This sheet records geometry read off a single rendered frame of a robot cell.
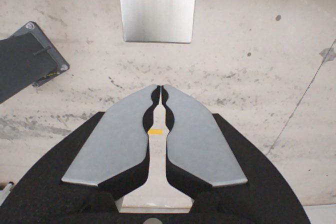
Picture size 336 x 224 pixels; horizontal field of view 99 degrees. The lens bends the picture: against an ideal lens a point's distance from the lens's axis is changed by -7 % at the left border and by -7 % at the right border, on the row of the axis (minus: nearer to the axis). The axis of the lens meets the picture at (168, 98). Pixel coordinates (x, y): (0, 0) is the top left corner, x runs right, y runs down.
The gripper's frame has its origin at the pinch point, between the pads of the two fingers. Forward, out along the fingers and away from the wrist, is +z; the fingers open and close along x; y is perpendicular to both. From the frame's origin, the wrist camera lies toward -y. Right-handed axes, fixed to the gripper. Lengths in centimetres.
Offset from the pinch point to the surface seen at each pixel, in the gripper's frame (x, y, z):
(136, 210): -31, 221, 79
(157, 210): -4, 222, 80
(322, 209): 236, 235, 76
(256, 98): 68, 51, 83
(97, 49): -39, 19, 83
